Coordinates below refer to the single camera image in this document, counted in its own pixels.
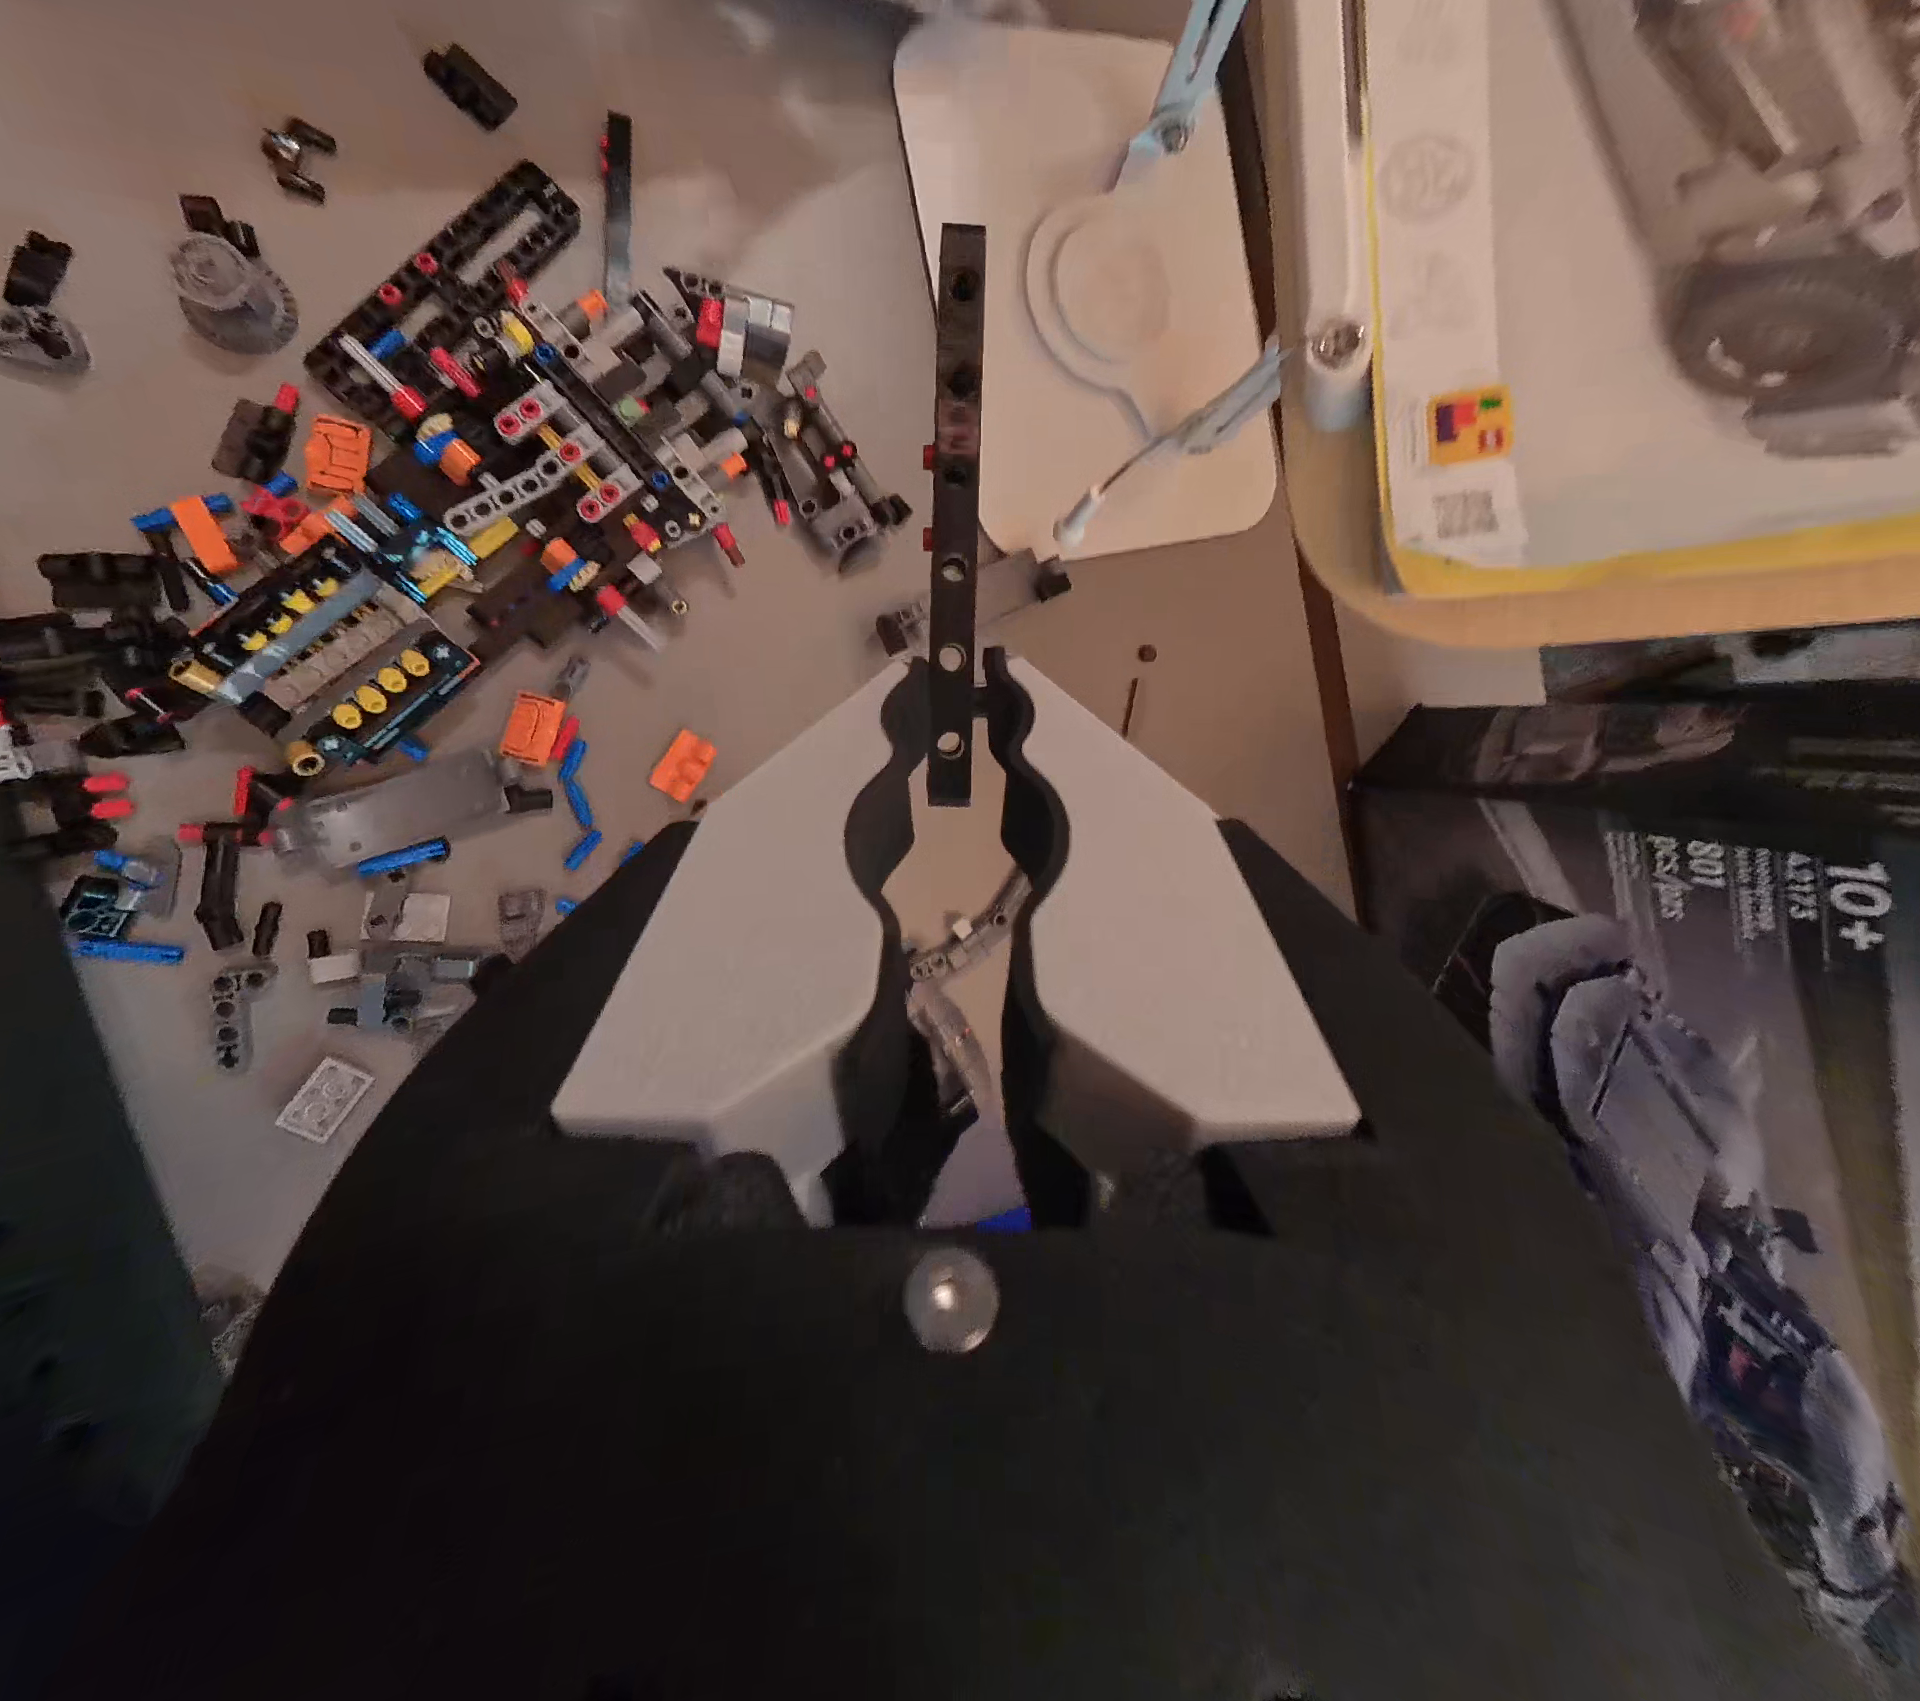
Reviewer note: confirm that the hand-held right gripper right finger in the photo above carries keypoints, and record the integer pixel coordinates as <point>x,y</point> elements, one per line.
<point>1185,982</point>

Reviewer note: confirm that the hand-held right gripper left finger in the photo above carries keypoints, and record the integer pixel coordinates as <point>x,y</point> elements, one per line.
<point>720,982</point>

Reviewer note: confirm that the lego subassembly with curved panel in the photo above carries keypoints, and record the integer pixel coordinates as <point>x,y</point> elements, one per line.
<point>840,502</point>

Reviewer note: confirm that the black lego beam with holes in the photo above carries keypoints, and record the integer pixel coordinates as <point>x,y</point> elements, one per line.
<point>961,457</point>

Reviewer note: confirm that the black lego frame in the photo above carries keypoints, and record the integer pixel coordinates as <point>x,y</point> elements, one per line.
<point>450,262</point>

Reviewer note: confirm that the loose grey curved lego panel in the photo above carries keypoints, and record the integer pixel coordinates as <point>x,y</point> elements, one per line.
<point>391,817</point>

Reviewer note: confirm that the lego set box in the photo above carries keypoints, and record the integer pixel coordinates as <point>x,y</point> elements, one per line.
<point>1651,982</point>

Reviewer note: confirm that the scattered loose lego pieces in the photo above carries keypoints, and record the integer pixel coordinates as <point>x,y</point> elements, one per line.
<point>90,578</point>

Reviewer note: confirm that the lego instruction booklet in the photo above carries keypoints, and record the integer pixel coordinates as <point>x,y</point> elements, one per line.
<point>1651,308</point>

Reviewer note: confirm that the grey lego gear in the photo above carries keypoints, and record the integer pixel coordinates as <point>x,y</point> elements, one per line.
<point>233,291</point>

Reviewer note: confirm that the blue bin holding plastic bags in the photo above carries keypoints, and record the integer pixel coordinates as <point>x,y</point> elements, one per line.
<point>1005,1217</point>

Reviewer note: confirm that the white book stand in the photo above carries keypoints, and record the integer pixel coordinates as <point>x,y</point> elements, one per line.
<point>1081,412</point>

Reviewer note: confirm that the black perforated mat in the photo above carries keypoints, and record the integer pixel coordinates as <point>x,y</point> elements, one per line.
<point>75,1281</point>

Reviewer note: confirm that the orange lego bracket piece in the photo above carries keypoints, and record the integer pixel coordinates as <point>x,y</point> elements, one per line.
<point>682,768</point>

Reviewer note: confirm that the grey lego cylinder bracket assembly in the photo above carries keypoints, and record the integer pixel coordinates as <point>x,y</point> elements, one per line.
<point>944,1041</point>

